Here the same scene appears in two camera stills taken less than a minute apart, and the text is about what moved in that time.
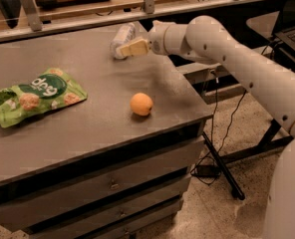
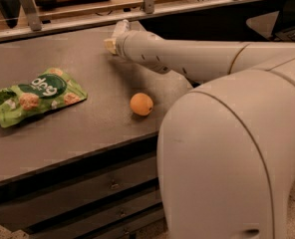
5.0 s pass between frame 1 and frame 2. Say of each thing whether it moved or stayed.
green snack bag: stayed
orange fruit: stayed
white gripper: moved
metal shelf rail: stayed
